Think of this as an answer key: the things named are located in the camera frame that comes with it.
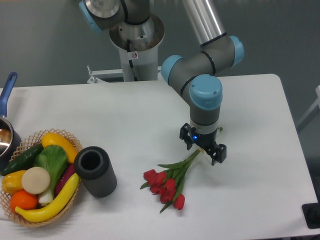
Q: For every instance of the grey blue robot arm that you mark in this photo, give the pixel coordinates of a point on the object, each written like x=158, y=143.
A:
x=194, y=78

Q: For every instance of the beige round disc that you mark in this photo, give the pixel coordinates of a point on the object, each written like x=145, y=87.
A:
x=35, y=180

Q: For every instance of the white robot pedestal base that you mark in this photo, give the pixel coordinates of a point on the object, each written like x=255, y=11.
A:
x=138, y=51

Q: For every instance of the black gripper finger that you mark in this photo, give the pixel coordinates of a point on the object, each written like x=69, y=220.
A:
x=219, y=154
x=188, y=135

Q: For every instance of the purple eggplant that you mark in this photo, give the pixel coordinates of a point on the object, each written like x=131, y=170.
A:
x=70, y=170

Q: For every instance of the red tulip bouquet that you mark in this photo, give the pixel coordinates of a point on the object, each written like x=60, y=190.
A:
x=169, y=183

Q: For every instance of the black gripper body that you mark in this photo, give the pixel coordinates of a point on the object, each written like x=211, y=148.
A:
x=203, y=136

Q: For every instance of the yellow squash back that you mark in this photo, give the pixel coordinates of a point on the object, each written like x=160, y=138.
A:
x=52, y=138

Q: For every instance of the black device at edge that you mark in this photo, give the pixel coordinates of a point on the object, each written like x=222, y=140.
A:
x=311, y=212

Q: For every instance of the orange fruit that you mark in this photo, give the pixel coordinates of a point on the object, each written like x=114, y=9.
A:
x=23, y=200

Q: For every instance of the white frame at right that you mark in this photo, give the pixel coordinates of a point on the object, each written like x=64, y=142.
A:
x=312, y=111

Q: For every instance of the long yellow squash front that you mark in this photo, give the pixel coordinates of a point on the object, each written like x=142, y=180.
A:
x=53, y=208

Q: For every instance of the yellow bell pepper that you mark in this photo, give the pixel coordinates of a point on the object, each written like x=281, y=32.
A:
x=12, y=183

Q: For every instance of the blue handled saucepan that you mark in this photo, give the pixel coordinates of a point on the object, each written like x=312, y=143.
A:
x=9, y=138

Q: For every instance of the dark green cucumber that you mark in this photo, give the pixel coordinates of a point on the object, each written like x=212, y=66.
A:
x=23, y=161

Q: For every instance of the dark grey ribbed vase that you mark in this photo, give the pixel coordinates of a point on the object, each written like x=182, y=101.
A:
x=93, y=165

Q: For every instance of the woven wicker basket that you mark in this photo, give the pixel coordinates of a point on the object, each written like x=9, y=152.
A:
x=31, y=141

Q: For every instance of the green lettuce leaf vegetable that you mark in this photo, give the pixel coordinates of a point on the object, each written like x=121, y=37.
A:
x=52, y=158

